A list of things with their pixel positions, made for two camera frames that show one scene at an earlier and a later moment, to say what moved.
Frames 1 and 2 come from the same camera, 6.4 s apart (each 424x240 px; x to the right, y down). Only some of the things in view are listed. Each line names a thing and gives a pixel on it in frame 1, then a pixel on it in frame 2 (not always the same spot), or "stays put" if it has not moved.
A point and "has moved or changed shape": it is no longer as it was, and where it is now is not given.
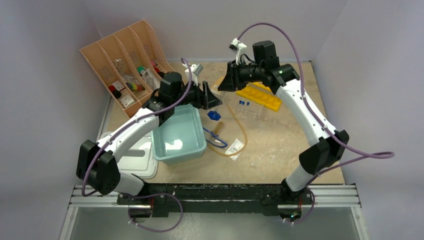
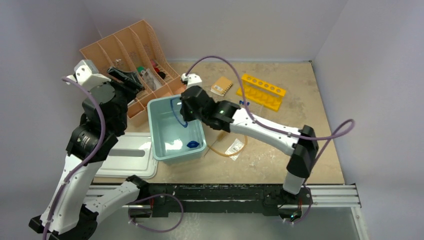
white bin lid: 138,158 stays put
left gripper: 204,99 -> 127,82
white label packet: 236,146 stays put
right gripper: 233,82 -> 187,116
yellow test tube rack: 256,91 stays put
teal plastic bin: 181,139 stays put
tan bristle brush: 218,128 has moved or changed shape
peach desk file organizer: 131,62 stays put
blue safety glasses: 214,140 -> 176,105
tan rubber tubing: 245,134 stays put
